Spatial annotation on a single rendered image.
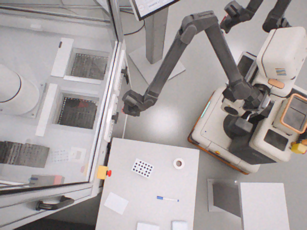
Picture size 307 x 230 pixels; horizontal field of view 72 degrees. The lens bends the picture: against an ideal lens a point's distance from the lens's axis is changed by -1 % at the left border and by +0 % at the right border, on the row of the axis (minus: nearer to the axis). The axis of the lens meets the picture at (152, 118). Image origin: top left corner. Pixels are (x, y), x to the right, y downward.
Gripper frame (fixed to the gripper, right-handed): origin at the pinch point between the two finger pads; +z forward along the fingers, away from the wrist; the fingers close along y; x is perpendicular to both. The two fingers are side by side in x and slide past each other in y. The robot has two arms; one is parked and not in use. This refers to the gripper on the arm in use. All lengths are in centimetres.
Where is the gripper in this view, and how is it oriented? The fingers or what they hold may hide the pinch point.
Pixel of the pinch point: (124, 110)
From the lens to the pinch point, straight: 124.3
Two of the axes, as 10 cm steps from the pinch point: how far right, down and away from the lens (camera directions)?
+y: -8.1, -2.4, -5.3
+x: -1.4, 9.6, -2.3
